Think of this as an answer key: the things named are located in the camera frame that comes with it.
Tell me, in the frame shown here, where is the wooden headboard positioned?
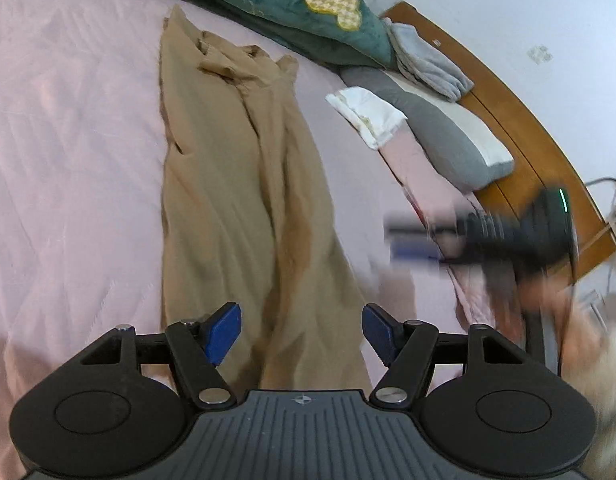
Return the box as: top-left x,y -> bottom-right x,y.
385,2 -> 616,278

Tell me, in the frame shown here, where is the grey pillow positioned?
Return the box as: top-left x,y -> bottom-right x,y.
340,66 -> 515,193

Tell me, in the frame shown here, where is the grey folded garment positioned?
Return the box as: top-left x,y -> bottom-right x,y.
383,18 -> 474,102

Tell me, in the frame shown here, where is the person right hand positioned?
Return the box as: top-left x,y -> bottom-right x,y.
491,275 -> 603,372

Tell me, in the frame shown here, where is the white folded cloth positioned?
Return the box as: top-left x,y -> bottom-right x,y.
325,87 -> 407,151

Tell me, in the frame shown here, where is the white fluffy sleeve forearm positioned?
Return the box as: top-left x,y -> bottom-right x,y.
564,326 -> 616,479

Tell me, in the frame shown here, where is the tan t-shirt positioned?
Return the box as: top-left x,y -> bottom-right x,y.
159,8 -> 371,391

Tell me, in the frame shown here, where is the pink quilted pillow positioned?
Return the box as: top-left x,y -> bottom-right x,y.
378,130 -> 496,326

